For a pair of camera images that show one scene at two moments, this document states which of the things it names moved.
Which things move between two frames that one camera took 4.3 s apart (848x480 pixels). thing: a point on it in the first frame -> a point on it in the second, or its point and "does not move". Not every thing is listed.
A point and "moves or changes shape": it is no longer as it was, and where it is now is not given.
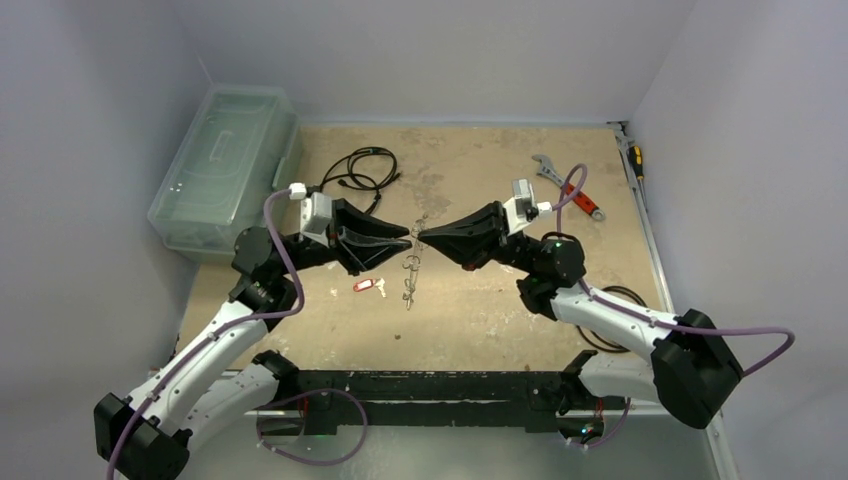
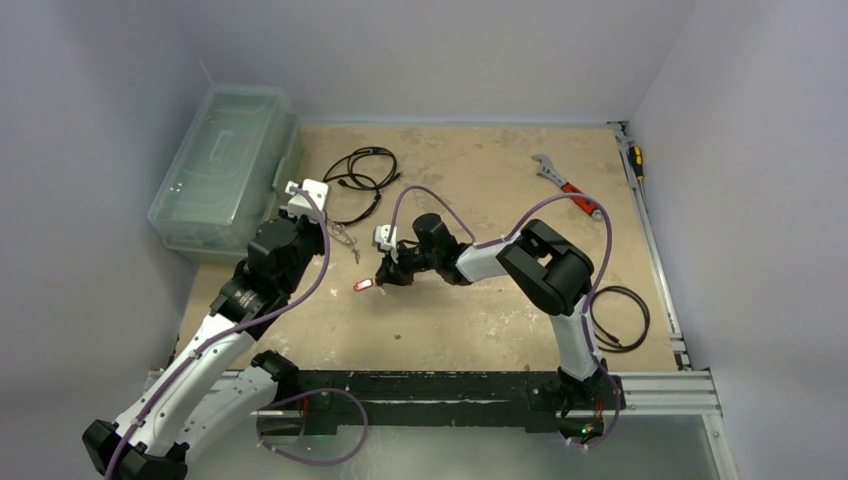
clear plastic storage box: (239, 145) does not move
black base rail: (336, 401) does not move
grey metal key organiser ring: (412, 262) moves or changes shape
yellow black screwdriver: (638, 164) does not move
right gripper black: (497, 228) -> (395, 264)
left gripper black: (346, 234) -> (317, 229)
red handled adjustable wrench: (547, 169) does not move
